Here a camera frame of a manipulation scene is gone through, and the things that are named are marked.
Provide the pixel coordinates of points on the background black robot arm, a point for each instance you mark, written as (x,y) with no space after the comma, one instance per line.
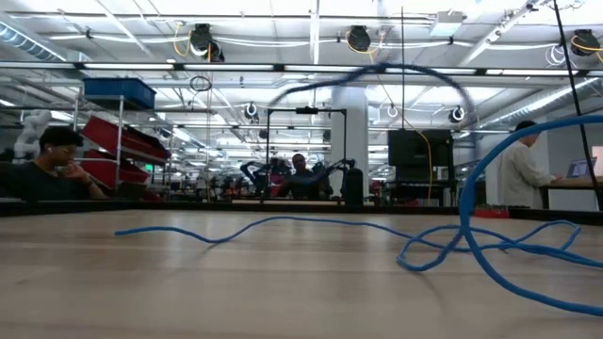
(254,172)
(337,167)

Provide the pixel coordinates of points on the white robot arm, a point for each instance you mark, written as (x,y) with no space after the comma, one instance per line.
(30,129)

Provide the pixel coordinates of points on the person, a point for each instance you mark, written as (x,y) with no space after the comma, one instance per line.
(518,174)
(42,183)
(301,183)

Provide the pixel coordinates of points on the black cylinder stand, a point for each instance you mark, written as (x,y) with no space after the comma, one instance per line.
(353,188)

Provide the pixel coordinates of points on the white pillar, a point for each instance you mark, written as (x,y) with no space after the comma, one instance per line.
(351,122)

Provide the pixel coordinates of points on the black equipment cabinet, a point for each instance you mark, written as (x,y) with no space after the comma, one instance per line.
(414,148)

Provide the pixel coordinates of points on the long ceiling light strip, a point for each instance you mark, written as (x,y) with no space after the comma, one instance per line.
(235,67)

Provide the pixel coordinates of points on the shelf rack with red bins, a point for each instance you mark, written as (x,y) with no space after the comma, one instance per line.
(118,136)

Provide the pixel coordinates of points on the small red block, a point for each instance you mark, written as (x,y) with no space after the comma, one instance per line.
(492,213)

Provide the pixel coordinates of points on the blue plastic bin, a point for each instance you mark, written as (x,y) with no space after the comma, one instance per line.
(118,92)

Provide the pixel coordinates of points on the wooden desk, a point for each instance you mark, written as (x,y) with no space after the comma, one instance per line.
(565,184)

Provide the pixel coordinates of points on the open laptop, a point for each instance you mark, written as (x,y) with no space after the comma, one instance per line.
(581,168)

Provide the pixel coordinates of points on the black gantry frame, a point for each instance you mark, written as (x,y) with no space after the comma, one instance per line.
(306,110)

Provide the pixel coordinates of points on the silver ventilation duct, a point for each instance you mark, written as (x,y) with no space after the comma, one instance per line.
(28,42)

